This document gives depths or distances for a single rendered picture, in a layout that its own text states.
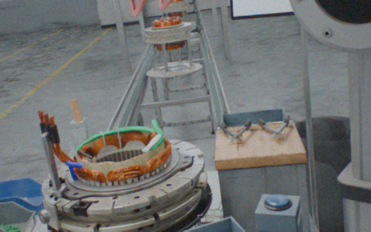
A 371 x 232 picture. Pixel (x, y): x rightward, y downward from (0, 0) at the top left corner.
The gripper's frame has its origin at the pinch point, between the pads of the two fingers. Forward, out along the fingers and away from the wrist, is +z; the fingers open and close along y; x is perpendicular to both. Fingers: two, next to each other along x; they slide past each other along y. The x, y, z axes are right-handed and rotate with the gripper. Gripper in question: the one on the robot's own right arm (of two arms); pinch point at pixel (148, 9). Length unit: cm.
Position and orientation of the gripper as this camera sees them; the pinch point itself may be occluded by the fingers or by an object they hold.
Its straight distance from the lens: 112.4
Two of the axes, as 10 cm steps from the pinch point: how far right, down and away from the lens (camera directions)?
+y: -5.9, 3.1, -7.4
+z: -2.8, 7.9, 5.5
